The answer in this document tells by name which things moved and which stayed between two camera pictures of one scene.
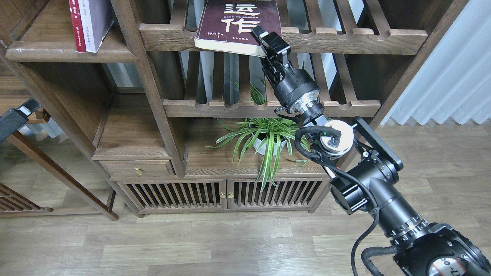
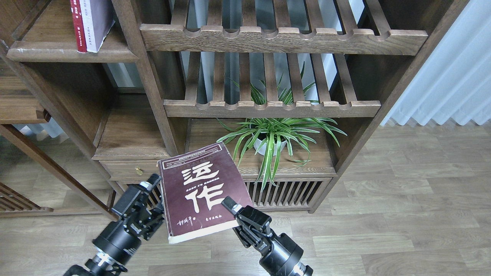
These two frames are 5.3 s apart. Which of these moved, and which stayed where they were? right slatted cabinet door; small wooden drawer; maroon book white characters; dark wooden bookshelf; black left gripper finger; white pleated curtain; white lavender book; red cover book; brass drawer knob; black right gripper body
Moved: black right gripper body; black left gripper finger; maroon book white characters
Stayed: red cover book; dark wooden bookshelf; white pleated curtain; white lavender book; brass drawer knob; right slatted cabinet door; small wooden drawer
